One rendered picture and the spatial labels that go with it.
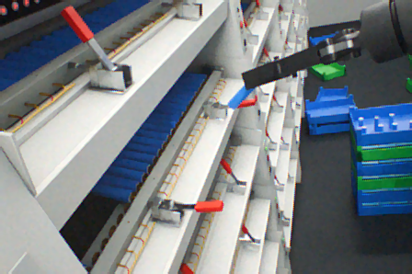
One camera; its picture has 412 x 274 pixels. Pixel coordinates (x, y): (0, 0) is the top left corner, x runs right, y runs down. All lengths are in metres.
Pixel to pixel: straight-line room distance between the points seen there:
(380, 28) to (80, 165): 0.36
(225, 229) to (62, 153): 0.47
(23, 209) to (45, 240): 0.03
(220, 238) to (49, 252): 0.46
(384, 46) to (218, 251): 0.44
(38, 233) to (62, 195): 0.04
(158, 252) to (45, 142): 0.20
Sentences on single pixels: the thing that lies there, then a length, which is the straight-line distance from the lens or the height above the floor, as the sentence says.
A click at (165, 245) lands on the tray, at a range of 0.43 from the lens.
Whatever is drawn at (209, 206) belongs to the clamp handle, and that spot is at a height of 0.97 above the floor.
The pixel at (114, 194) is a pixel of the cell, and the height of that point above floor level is 0.98.
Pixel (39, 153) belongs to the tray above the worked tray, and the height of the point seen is 1.14.
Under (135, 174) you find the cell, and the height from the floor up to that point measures 0.98.
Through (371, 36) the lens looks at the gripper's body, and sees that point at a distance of 0.46.
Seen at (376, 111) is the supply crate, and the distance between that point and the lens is 1.62.
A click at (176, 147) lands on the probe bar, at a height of 0.98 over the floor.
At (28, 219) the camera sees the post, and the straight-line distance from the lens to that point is 0.25.
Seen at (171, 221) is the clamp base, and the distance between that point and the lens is 0.45.
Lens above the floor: 1.25
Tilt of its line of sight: 30 degrees down
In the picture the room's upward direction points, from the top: 17 degrees counter-clockwise
